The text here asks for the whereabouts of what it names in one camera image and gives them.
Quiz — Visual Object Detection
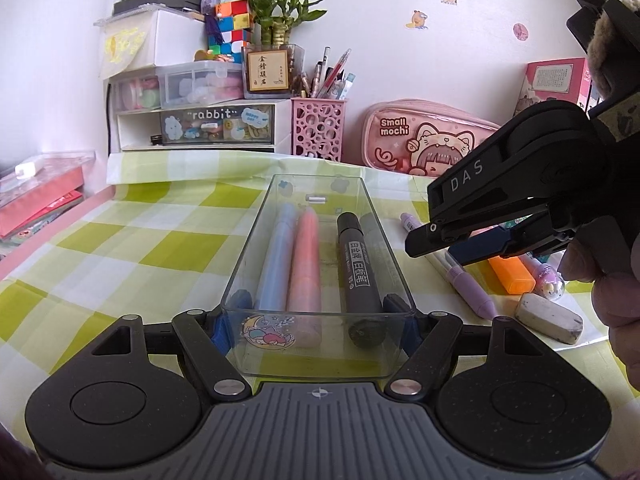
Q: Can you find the black marker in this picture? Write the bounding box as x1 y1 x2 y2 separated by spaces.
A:
337 211 386 349

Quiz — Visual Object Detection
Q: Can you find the orange highlighter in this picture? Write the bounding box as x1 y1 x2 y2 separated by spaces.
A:
488 256 536 296

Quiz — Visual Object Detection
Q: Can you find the grey blue pen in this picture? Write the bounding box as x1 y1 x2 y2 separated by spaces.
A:
256 203 297 311

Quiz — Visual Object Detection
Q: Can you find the pink pen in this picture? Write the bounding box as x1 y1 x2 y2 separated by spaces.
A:
286 207 322 348

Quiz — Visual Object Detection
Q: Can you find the clear plastic tray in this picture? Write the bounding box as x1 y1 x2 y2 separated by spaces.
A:
214 174 416 380

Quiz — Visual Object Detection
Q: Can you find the right hand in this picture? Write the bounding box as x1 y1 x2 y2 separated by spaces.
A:
560 240 639 389

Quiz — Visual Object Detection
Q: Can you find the purple mechanical pencil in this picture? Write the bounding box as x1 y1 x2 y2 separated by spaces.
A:
399 211 499 321

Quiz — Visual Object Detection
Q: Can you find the pink book box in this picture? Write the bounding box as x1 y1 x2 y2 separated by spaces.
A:
514 58 591 115

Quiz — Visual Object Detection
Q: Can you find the pink cat pencil case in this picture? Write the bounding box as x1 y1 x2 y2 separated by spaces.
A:
361 99 498 177

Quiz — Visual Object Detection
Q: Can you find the green checkered tablecloth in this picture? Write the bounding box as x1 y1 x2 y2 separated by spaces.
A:
1 152 622 479

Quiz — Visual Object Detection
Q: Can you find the purple charm pen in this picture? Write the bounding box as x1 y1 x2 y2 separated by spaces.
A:
518 254 565 300

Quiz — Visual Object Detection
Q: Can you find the grey eraser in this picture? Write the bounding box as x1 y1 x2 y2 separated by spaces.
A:
514 292 584 344

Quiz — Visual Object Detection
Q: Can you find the pink perforated pen holder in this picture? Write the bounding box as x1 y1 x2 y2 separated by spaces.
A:
292 98 346 162

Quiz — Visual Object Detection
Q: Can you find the framed calligraphy plaque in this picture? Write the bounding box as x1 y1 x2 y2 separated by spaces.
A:
242 46 292 100

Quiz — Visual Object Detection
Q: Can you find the red box stack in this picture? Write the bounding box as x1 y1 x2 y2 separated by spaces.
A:
1 152 94 258

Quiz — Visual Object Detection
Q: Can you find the white drawer organizer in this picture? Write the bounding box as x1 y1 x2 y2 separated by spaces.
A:
96 6 293 154

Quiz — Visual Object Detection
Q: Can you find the bamboo plant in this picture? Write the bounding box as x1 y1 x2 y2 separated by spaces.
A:
248 0 326 47

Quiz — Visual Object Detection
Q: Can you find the rubik cube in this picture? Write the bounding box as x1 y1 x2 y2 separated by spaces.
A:
204 0 254 64

